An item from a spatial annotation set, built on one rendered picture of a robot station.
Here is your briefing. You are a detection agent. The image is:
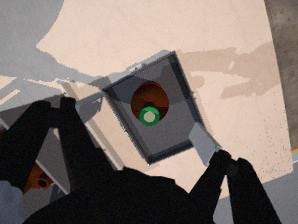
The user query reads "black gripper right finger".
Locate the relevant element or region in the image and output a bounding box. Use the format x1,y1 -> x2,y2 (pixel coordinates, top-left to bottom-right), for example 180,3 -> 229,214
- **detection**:
169,122 -> 282,224

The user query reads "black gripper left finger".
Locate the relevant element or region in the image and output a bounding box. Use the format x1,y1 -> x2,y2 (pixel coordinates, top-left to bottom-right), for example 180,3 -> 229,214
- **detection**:
0,92 -> 138,224

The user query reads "dark grey tray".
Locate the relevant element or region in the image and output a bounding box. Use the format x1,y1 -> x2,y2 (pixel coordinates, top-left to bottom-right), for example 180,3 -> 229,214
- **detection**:
103,53 -> 207,166

